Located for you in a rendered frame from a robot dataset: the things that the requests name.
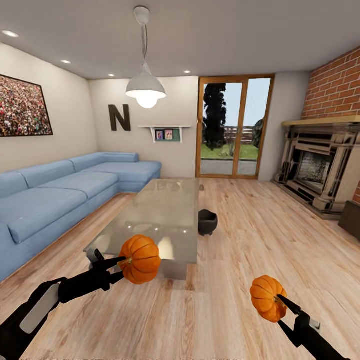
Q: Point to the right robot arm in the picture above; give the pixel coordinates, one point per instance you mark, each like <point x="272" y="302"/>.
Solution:
<point x="308" y="332"/>

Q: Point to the pumpkin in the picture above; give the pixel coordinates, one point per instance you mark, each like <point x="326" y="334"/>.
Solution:
<point x="142" y="259"/>
<point x="264" y="292"/>

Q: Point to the cauldron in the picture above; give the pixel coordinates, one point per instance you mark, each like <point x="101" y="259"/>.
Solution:
<point x="207" y="222"/>

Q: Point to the shelf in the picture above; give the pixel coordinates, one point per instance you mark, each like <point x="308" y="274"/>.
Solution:
<point x="177" y="134"/>

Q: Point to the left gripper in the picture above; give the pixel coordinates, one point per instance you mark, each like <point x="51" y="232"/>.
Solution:
<point x="98" y="278"/>

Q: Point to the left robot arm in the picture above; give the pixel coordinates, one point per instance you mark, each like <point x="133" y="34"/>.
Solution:
<point x="20" y="328"/>

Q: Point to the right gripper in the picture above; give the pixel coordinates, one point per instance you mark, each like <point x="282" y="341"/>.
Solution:
<point x="303" y="333"/>

